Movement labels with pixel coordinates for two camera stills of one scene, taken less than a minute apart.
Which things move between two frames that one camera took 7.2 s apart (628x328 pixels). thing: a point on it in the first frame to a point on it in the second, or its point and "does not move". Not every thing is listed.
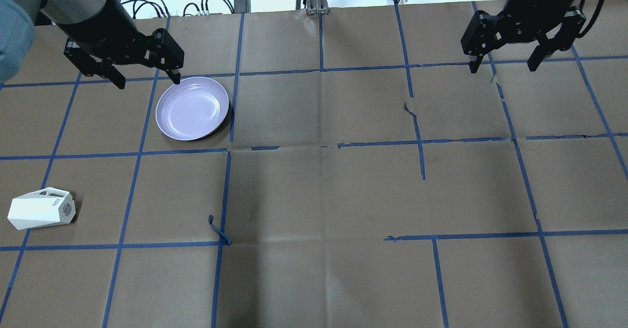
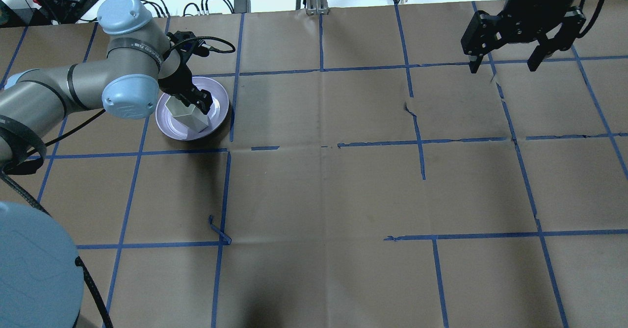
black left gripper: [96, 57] to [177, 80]
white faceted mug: [46, 207] to [191, 116]
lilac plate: [192, 109] does not move
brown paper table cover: [346, 170] does not move
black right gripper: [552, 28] does not move
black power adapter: [242, 3] does not move
